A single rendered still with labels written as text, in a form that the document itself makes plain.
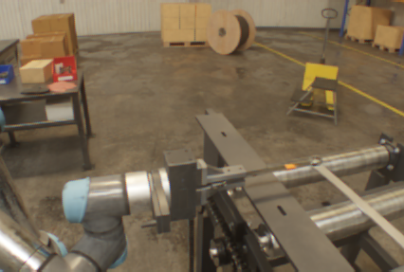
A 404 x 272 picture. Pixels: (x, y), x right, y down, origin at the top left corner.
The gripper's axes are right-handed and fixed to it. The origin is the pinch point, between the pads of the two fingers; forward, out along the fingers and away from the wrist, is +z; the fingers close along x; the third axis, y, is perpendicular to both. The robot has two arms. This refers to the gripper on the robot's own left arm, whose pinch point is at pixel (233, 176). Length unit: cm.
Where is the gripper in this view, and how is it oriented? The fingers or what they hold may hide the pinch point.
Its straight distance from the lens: 59.0
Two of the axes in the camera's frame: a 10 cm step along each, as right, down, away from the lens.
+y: -2.9, -4.6, 8.4
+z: 9.6, -1.2, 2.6
